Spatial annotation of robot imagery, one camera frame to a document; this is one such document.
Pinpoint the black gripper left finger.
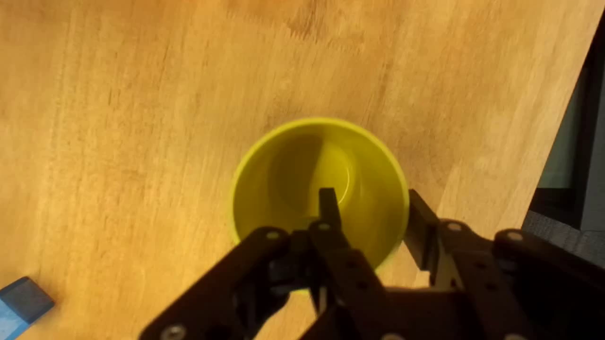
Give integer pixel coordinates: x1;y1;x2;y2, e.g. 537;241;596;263
140;190;405;340

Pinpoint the yellow plastic cup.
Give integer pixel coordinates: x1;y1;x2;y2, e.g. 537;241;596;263
231;118;411;269

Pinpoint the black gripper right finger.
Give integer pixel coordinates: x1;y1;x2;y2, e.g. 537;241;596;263
403;195;605;340

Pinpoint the blue block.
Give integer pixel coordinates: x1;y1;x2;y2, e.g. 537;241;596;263
0;276;55;340

